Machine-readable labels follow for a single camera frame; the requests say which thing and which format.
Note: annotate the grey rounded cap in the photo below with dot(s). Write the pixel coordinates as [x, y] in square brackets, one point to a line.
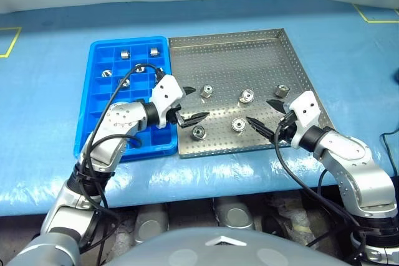
[149, 224]
[233, 214]

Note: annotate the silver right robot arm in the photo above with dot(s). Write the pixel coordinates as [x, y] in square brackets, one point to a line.
[358, 169]

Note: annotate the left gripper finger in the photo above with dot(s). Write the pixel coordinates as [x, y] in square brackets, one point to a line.
[196, 118]
[189, 90]

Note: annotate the grey robot torso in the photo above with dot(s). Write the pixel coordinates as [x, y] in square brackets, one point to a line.
[224, 247]

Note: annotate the blue compartment tray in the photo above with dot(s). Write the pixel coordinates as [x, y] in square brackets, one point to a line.
[93, 113]

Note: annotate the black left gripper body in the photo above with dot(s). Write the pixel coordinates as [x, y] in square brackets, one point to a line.
[177, 119]

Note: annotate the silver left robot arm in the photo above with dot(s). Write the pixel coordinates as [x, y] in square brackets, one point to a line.
[121, 119]

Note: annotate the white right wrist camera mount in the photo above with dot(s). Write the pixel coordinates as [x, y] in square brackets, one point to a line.
[307, 108]

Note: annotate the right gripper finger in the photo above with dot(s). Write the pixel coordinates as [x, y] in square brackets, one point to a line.
[260, 127]
[276, 104]

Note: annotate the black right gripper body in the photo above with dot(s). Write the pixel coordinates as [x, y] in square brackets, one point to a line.
[285, 130]

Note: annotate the perforated metal tray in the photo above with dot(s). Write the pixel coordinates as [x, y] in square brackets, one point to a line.
[230, 60]

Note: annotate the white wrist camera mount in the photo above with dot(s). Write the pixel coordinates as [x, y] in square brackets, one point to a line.
[307, 108]
[166, 91]

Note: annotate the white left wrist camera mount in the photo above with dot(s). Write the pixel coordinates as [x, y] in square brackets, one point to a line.
[166, 91]

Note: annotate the blue plastic table cover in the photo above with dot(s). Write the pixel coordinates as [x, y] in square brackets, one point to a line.
[46, 107]

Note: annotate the metal motor rotor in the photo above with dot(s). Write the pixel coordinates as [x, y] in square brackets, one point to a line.
[282, 90]
[106, 73]
[154, 51]
[206, 91]
[198, 131]
[238, 124]
[139, 68]
[160, 70]
[124, 83]
[125, 54]
[247, 95]

